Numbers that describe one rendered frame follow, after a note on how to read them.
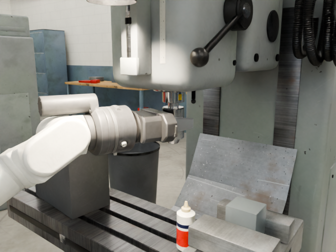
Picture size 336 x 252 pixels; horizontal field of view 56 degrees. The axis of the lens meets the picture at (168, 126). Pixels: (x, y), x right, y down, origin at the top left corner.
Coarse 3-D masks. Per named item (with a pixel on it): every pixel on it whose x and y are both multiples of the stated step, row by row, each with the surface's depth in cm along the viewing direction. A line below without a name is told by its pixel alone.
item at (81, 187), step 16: (80, 160) 80; (96, 160) 84; (64, 176) 80; (80, 176) 81; (96, 176) 84; (48, 192) 89; (64, 192) 81; (80, 192) 81; (96, 192) 85; (64, 208) 83; (80, 208) 82; (96, 208) 86
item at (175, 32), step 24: (168, 0) 51; (192, 0) 50; (216, 0) 55; (120, 24) 59; (168, 24) 52; (192, 24) 51; (216, 24) 56; (120, 48) 60; (168, 48) 53; (192, 48) 52; (216, 48) 57; (168, 72) 54; (192, 72) 52; (216, 72) 58
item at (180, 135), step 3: (174, 114) 64; (177, 114) 64; (180, 114) 64; (183, 114) 65; (183, 117) 65; (177, 132) 65; (180, 132) 65; (183, 132) 66; (177, 135) 65; (180, 135) 65; (183, 135) 66; (174, 138) 65; (177, 138) 65; (180, 138) 65
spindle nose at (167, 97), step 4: (164, 92) 63; (168, 92) 63; (172, 92) 63; (176, 92) 63; (180, 92) 63; (184, 92) 65; (164, 96) 64; (168, 96) 63; (172, 96) 63; (176, 96) 63; (184, 96) 65; (164, 100) 64; (168, 100) 63; (172, 100) 63; (176, 100) 63; (180, 100) 63
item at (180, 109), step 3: (162, 108) 65; (165, 108) 64; (168, 108) 64; (171, 108) 64; (174, 108) 64; (177, 108) 64; (180, 108) 64; (183, 108) 65; (165, 111) 64; (168, 111) 64; (171, 111) 64; (174, 111) 63; (177, 111) 64; (180, 111) 64; (183, 111) 65
